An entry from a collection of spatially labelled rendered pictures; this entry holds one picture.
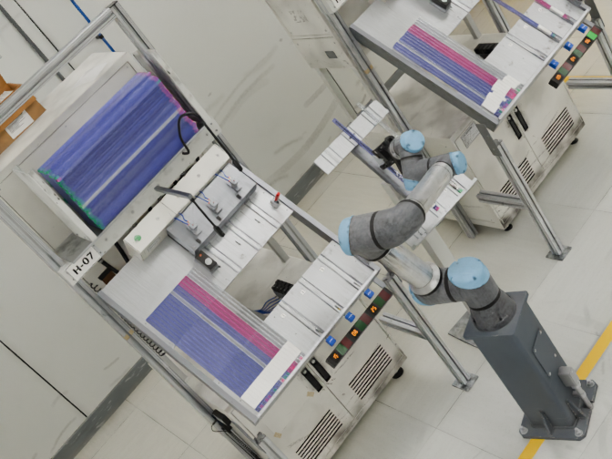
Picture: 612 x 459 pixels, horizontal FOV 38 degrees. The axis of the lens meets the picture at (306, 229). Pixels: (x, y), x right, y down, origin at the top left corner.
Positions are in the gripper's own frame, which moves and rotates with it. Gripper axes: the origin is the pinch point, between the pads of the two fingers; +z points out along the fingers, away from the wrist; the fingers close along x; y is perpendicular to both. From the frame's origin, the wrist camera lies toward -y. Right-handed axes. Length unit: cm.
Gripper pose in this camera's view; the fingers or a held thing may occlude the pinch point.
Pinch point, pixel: (384, 163)
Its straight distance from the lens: 320.3
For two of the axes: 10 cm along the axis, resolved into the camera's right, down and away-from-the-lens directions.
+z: -2.4, 1.0, 9.7
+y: -7.0, -7.1, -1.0
